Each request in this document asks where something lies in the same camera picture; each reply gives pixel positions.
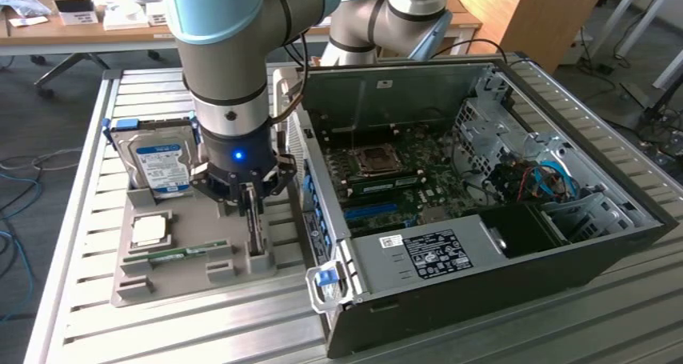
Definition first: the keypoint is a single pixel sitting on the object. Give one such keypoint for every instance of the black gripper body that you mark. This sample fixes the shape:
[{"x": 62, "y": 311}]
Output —
[{"x": 237, "y": 148}]

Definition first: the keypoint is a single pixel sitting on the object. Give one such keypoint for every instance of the flat white box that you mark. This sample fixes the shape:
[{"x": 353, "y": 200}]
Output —
[{"x": 125, "y": 18}]

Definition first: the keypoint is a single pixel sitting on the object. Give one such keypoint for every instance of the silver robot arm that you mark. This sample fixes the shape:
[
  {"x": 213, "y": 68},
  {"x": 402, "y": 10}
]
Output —
[{"x": 224, "y": 60}]

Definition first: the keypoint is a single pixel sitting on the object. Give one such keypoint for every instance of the green motherboard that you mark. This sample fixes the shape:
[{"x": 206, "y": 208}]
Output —
[{"x": 442, "y": 188}]

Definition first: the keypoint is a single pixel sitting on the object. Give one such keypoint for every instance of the metal disk bay cage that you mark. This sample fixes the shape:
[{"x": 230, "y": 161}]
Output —
[{"x": 490, "y": 140}]

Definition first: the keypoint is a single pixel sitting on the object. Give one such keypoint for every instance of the black drive power connector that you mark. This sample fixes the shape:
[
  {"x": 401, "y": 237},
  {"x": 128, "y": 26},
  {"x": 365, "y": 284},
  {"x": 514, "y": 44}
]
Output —
[{"x": 504, "y": 182}]

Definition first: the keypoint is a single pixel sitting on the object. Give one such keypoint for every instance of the metal CPU socket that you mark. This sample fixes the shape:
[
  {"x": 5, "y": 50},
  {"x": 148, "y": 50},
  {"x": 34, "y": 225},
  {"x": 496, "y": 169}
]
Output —
[{"x": 373, "y": 159}]

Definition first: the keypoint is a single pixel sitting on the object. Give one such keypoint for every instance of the silver CPU chip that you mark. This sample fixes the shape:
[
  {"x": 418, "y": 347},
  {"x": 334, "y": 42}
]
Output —
[{"x": 149, "y": 230}]

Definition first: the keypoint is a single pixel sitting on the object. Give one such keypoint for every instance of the dark desk leg with casters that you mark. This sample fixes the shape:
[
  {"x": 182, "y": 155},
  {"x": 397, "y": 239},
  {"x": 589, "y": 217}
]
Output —
[{"x": 64, "y": 70}]

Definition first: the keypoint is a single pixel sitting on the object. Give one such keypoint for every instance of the wooden cabinet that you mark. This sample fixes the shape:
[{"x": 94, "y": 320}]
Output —
[{"x": 533, "y": 20}]

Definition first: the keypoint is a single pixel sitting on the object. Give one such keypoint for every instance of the black open PC case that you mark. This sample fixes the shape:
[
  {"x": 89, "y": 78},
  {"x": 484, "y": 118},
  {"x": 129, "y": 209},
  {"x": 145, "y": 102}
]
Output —
[{"x": 480, "y": 296}]

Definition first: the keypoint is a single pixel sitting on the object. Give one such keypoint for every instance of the small white box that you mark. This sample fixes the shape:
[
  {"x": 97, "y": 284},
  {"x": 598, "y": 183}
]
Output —
[{"x": 153, "y": 16}]

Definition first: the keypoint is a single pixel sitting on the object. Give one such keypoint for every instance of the blue expansion slot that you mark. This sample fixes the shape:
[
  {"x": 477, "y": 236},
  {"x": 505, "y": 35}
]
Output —
[{"x": 370, "y": 211}]

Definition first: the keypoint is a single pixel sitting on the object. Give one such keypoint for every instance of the graphics card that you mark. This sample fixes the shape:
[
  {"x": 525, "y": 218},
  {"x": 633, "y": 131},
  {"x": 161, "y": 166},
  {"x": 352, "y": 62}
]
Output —
[{"x": 254, "y": 232}]

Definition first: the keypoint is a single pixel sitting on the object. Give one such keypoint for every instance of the silver chipset heatsink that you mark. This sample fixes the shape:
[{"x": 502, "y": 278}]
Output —
[{"x": 433, "y": 216}]

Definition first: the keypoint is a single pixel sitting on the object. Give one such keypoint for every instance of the white paper card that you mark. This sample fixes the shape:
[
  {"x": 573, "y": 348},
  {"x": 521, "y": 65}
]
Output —
[{"x": 26, "y": 21}]

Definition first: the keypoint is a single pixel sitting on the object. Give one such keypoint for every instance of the white box black top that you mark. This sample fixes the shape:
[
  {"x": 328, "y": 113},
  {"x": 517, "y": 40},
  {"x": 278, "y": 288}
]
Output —
[{"x": 77, "y": 12}]

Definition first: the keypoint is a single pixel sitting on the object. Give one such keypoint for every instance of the blue case latch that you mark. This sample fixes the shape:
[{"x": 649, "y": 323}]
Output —
[{"x": 325, "y": 278}]

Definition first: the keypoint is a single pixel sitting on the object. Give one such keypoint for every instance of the wooden desk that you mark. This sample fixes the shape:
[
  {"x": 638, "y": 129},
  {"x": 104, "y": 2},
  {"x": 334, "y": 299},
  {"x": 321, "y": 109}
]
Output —
[{"x": 80, "y": 36}]

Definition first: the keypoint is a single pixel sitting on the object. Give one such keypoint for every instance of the grey parts rack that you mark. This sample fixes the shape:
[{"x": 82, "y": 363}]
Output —
[{"x": 181, "y": 276}]

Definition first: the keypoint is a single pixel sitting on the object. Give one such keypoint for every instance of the grey power supply unit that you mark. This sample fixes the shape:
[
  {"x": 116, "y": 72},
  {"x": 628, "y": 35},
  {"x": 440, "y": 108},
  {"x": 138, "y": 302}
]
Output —
[{"x": 384, "y": 272}]

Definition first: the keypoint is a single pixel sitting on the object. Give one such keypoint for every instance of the white table frame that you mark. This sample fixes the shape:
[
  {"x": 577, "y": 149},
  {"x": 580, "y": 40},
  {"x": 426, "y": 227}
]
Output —
[{"x": 642, "y": 24}]

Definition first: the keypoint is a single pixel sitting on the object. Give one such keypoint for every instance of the hard disk with blue rails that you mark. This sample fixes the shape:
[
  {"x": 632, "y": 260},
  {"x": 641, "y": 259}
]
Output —
[{"x": 154, "y": 164}]

